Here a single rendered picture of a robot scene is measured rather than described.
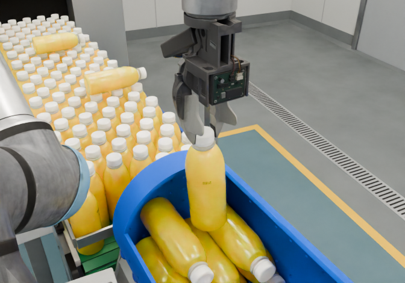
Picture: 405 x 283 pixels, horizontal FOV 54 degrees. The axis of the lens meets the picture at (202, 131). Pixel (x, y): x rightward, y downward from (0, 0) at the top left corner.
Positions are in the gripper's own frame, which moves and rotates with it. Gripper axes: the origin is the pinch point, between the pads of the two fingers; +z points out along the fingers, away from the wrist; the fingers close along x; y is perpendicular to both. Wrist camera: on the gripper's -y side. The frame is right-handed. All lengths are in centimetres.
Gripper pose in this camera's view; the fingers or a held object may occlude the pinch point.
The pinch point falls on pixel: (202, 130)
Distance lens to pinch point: 65.6
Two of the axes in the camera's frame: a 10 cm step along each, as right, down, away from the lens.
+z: 0.0, 8.5, 5.2
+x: 8.6, -2.7, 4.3
